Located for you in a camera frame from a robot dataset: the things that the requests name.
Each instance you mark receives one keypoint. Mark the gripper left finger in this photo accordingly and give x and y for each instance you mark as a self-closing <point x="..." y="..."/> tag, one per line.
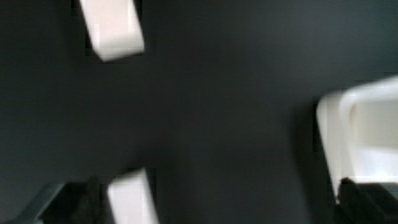
<point x="70" y="203"/>

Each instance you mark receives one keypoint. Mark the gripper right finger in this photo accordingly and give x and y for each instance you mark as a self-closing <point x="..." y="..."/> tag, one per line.
<point x="369" y="202"/>

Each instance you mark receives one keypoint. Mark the white desk leg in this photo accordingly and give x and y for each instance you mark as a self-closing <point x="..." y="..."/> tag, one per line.
<point x="115" y="28"/>

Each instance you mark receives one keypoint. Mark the white U-shaped fence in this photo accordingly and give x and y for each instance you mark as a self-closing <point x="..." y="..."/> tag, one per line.
<point x="131" y="199"/>

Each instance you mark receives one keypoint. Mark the white desk tabletop tray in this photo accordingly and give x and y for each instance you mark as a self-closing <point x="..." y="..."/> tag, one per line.
<point x="358" y="125"/>

